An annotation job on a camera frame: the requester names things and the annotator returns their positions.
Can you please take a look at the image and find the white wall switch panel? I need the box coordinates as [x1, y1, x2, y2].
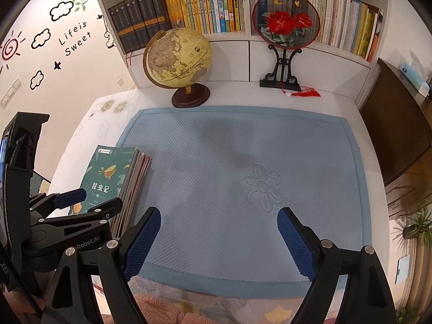
[0, 78, 22, 109]

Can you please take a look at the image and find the row of pale spine books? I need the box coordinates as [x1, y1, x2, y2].
[248, 0, 384, 63]

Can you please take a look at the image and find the round red flower fan ornament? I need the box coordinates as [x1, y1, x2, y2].
[251, 0, 321, 90]

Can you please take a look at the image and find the brown wooden cabinet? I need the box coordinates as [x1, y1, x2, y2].
[358, 57, 432, 187]

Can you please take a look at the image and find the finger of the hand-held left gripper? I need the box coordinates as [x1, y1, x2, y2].
[32, 197, 124, 231]
[30, 188, 88, 215]

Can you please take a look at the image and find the green potted plant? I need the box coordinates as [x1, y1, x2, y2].
[400, 204, 432, 244]

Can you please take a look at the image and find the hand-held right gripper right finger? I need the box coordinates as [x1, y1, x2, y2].
[277, 207, 397, 324]

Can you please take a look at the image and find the printed cloth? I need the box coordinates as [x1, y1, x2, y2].
[130, 272, 319, 324]

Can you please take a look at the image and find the person's left forearm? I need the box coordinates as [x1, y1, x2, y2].
[0, 287, 46, 324]

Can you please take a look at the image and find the dark teal insect book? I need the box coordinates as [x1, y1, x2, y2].
[67, 145, 140, 217]

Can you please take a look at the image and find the red tassel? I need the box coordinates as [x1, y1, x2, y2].
[283, 87, 323, 99]

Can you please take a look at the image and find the white bookshelf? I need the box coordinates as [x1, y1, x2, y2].
[89, 0, 394, 109]

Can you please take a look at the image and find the light blue tissue box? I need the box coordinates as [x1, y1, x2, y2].
[401, 61, 432, 96]

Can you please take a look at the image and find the stack of books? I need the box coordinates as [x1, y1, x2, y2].
[67, 145, 153, 240]

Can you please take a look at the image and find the row of dark and yellow books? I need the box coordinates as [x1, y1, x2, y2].
[107, 0, 246, 55]

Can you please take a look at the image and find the pink fleece clothing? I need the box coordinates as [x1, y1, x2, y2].
[101, 292, 223, 324]

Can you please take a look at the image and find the yellow globe on wooden stand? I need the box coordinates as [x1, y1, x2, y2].
[142, 28, 213, 109]

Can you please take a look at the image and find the light blue quilted mat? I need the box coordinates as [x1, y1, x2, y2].
[116, 106, 367, 299]

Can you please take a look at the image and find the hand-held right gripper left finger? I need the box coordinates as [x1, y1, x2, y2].
[42, 207, 162, 324]

